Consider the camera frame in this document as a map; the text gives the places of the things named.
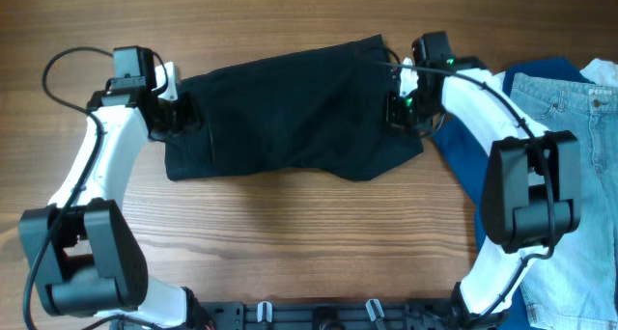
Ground blue garment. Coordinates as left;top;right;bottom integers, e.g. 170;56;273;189
434;57;590;330

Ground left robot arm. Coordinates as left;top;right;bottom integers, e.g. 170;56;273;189
18;46;215;329

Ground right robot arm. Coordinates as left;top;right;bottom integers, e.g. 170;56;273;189
385;32;580;329

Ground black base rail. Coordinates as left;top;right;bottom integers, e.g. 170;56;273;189
202;299;464;330

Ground left black camera cable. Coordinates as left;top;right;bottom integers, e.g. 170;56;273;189
21;46;170;330

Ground light blue jeans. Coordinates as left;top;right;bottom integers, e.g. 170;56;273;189
510;73;617;329

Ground white garment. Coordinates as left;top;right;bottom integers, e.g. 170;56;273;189
492;57;617;96

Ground black shorts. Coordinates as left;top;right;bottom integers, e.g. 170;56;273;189
165;35;423;180

